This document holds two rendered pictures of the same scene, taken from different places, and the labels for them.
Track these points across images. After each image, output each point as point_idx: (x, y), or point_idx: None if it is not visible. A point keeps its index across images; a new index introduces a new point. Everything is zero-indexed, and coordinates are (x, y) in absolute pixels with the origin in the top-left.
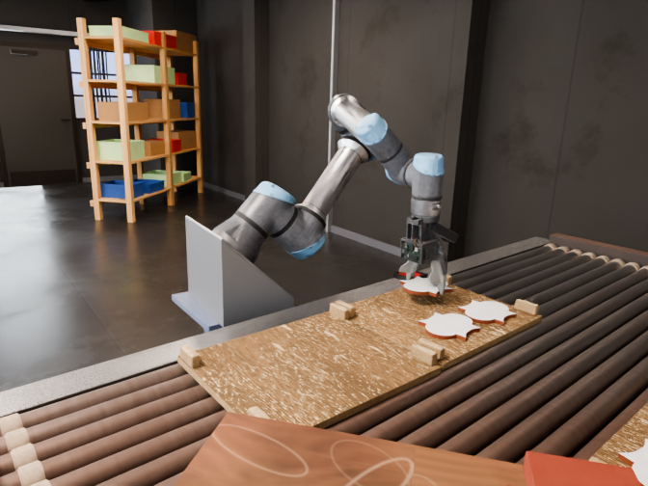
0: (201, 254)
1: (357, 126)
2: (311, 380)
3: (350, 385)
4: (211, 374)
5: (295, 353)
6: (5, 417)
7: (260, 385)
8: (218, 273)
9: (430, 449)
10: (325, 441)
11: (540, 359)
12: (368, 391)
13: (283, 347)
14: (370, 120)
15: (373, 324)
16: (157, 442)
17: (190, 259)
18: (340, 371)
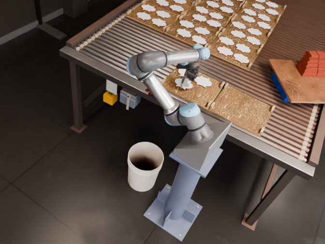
0: (216, 144)
1: (205, 56)
2: (249, 106)
3: (246, 99)
4: (262, 125)
5: (240, 111)
6: (302, 157)
7: (258, 114)
8: (226, 133)
9: (279, 77)
10: (287, 88)
11: (205, 68)
12: (246, 96)
13: (239, 114)
14: (208, 50)
15: (212, 98)
16: (285, 127)
17: (206, 158)
18: (242, 101)
